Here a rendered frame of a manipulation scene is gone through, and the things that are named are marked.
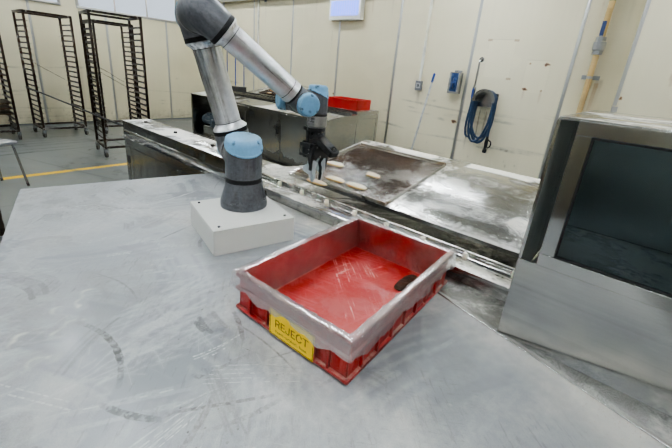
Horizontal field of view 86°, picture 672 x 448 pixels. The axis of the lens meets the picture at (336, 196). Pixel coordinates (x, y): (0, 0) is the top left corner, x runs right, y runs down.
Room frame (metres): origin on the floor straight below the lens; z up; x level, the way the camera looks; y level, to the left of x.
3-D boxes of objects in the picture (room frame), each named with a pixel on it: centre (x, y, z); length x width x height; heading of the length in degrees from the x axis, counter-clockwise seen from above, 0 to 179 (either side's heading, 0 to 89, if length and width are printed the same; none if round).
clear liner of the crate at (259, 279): (0.76, -0.06, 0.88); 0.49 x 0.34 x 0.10; 143
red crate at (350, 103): (5.17, -0.07, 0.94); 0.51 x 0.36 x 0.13; 55
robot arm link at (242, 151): (1.12, 0.31, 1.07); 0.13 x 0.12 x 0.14; 27
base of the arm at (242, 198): (1.12, 0.31, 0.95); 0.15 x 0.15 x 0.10
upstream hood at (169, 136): (2.04, 0.92, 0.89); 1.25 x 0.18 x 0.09; 51
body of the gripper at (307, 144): (1.38, 0.10, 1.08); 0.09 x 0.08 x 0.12; 51
